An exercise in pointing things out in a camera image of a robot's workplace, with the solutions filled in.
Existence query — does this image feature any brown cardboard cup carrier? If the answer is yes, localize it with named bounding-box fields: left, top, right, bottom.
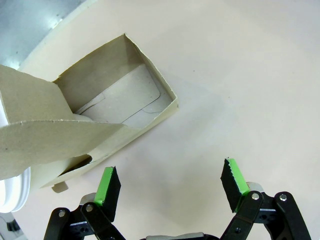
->
left=0, top=32, right=179, bottom=194

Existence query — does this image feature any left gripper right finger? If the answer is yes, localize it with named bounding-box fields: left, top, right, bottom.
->
left=219, top=157, right=312, bottom=240

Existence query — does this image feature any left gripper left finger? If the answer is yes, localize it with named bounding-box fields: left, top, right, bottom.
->
left=43, top=166, right=126, bottom=240

